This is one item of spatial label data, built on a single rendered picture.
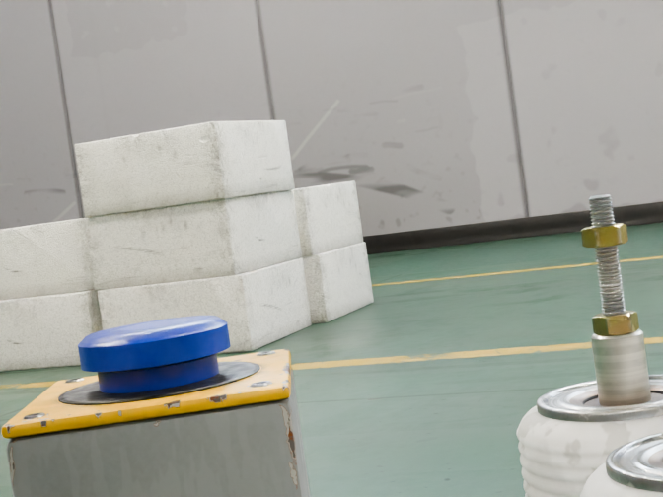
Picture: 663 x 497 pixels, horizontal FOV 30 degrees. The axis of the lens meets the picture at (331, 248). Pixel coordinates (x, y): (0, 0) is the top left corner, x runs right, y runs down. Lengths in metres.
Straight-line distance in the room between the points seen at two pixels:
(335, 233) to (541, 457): 2.89
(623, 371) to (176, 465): 0.27
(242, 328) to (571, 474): 2.38
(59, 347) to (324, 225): 0.77
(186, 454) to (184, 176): 2.60
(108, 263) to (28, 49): 3.89
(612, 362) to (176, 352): 0.26
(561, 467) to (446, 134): 5.24
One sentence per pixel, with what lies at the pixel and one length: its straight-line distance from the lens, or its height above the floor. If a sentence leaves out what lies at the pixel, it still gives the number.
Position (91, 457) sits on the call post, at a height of 0.30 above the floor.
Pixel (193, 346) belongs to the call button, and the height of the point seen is 0.32.
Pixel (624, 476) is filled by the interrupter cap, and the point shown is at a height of 0.25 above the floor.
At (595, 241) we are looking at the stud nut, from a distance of 0.53.
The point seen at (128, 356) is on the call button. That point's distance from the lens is 0.31.
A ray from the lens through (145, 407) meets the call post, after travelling 0.30.
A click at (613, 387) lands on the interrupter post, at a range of 0.54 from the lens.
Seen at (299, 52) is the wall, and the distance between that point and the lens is 6.01.
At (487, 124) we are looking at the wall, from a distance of 5.67.
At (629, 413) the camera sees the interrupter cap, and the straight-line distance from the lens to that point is 0.51.
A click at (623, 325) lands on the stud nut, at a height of 0.28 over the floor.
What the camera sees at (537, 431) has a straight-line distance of 0.53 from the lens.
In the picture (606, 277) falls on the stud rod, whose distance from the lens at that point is 0.54.
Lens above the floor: 0.36
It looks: 3 degrees down
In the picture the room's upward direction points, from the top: 8 degrees counter-clockwise
